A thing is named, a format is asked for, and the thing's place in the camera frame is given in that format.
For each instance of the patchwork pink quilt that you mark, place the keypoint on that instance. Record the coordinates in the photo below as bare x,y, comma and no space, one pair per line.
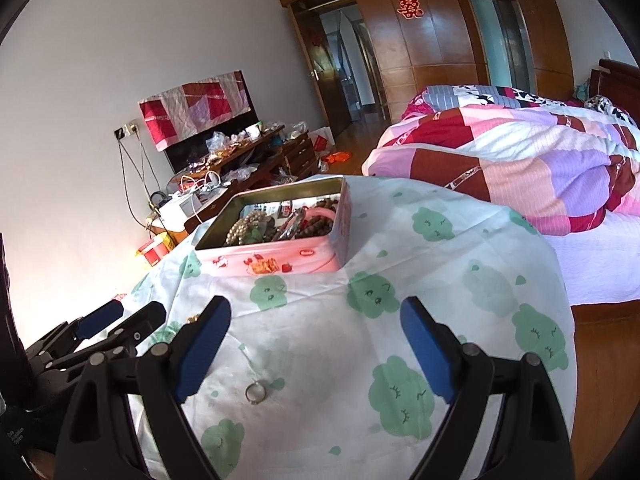
569,171

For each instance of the red yellow gift box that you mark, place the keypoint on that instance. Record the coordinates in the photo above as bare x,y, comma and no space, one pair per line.
155,249

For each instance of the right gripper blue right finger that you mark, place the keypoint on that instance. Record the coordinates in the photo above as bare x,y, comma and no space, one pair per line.
530,439

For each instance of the silver bangle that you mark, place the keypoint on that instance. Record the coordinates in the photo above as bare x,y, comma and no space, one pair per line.
288,229

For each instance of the wooden door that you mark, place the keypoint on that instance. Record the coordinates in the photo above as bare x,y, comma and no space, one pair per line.
323,71

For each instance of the wooden bed headboard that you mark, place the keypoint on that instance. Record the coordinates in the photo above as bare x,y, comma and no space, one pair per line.
620,83

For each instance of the white appliance box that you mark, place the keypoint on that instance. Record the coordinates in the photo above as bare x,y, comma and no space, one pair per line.
179,209

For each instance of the pink plastic bangle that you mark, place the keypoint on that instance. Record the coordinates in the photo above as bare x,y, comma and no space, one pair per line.
326,213

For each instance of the wooden wardrobe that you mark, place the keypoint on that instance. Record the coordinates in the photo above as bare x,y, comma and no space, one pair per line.
444,47

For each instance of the white green patterned tablecloth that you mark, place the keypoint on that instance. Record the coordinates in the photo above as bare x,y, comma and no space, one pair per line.
316,379

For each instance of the wall power socket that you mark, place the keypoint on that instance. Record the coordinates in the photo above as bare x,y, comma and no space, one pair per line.
129,129

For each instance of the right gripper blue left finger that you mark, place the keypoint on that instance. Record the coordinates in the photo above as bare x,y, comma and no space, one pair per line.
98,440

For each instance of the green jade bangle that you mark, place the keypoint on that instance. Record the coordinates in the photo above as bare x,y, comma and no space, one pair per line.
257,235

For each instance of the red patchwork tv cover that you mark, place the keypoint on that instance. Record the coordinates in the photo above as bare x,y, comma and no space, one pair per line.
177,114

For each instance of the red double happiness sticker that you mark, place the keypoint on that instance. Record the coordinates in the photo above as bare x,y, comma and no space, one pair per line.
410,9

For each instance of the pink cookie tin box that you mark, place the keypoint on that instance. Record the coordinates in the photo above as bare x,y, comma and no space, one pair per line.
319,245

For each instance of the wooden tv cabinet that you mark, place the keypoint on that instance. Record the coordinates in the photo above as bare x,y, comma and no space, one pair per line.
268,161

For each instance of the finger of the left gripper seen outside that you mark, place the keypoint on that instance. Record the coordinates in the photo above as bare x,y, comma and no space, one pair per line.
90,325

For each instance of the orange item on floor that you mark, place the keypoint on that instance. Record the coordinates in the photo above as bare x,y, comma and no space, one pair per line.
337,157

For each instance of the black television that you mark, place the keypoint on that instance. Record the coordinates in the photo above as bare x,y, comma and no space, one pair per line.
182,154

